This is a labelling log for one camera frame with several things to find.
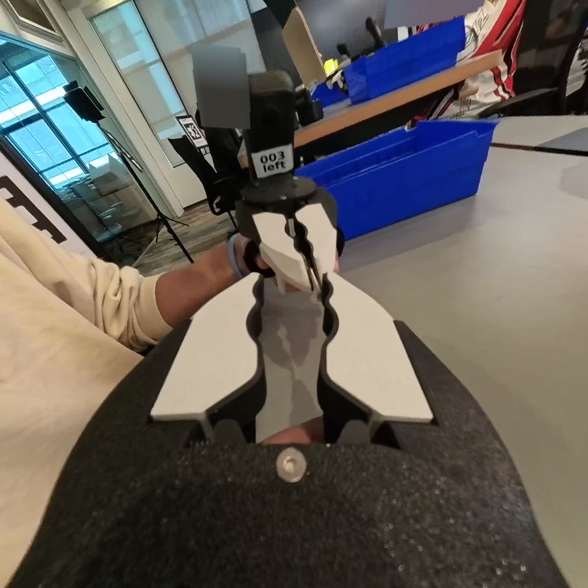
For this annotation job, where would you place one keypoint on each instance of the blue plastic bin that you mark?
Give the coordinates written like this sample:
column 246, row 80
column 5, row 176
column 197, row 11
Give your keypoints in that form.
column 413, row 193

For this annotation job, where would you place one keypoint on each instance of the black tripod light stand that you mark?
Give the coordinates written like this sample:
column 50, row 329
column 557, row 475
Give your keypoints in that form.
column 82, row 99

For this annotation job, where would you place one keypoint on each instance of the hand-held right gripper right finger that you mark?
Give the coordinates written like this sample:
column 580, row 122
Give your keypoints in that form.
column 376, row 363

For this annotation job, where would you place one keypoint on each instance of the black white wall poster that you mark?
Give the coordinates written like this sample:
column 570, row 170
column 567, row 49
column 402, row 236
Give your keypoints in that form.
column 27, row 197

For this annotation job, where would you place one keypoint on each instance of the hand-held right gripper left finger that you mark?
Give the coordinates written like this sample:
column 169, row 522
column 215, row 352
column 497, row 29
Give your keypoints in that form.
column 211, row 363

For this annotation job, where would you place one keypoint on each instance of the thin metal bolt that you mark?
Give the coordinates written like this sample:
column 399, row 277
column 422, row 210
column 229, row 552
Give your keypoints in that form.
column 313, row 275

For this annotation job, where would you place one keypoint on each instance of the large blue storage bin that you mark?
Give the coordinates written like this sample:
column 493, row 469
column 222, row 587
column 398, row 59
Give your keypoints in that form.
column 404, row 59

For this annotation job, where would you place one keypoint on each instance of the black white marker sign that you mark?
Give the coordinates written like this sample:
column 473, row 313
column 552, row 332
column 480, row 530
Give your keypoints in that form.
column 190, row 131

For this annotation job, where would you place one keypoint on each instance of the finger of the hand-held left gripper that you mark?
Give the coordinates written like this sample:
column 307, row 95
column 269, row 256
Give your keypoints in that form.
column 278, row 248
column 321, row 234

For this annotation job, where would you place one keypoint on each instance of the blue wristband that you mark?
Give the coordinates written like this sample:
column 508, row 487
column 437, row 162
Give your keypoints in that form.
column 235, row 257

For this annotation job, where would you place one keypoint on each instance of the plain wooden panel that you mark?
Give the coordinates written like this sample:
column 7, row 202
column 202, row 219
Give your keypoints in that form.
column 303, row 46

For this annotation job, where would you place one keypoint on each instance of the black equipment box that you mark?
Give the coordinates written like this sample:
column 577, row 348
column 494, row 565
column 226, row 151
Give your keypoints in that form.
column 308, row 108

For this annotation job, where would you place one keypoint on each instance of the person's left hand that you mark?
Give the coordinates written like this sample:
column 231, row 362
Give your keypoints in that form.
column 265, row 270

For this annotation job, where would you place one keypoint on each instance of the small blue storage bin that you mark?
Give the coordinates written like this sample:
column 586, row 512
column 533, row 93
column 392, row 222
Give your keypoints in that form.
column 328, row 94

